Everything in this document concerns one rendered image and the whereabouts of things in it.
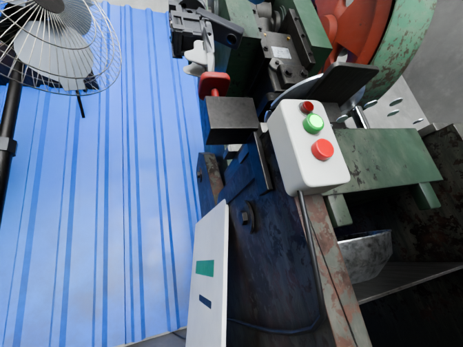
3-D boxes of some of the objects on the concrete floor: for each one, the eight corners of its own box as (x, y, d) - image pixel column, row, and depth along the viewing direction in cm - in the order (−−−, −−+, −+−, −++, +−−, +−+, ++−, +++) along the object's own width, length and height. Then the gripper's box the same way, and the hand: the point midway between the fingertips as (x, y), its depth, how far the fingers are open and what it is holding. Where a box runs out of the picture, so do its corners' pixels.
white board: (216, 495, 41) (226, 196, 65) (182, 375, 85) (195, 223, 109) (222, 493, 41) (229, 196, 65) (185, 375, 85) (198, 224, 109)
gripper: (168, 27, 53) (176, 96, 46) (168, -15, 44) (178, 61, 38) (202, 32, 55) (215, 98, 48) (208, -8, 47) (224, 65, 40)
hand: (211, 78), depth 44 cm, fingers closed
